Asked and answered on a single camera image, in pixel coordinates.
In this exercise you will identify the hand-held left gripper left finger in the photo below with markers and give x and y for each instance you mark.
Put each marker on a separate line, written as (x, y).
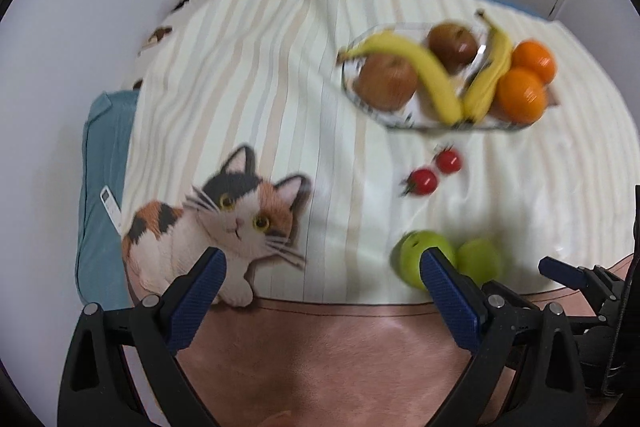
(200, 292)

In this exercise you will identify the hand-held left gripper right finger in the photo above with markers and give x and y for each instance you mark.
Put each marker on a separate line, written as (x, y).
(447, 289)

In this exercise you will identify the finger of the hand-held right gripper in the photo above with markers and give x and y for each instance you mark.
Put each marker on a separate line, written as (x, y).
(636, 227)
(562, 271)

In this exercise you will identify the green apple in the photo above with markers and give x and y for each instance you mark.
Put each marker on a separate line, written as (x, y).
(410, 252)
(480, 259)

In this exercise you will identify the orange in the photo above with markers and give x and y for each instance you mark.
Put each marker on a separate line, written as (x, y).
(520, 97)
(535, 61)

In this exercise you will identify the oval floral ceramic plate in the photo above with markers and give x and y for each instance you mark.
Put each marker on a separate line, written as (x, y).
(417, 109)

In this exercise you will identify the short yellow banana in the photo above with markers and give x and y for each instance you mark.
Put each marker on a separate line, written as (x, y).
(492, 67)

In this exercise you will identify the reddish brown apple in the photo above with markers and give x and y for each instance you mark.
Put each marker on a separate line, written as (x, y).
(385, 83)

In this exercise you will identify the long curved yellow banana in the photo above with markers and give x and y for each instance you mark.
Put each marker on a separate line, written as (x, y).
(425, 67)

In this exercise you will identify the dark mottled brown apple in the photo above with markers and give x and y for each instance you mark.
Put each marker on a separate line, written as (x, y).
(452, 48)

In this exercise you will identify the red cherry tomato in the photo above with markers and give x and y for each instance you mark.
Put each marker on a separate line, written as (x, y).
(423, 181)
(448, 161)

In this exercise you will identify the white remote control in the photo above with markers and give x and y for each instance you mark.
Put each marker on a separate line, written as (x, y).
(111, 207)

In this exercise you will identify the teal pillow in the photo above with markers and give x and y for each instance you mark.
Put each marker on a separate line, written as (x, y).
(100, 157)

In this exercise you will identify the striped cat print blanket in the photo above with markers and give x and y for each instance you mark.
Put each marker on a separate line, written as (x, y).
(300, 107)

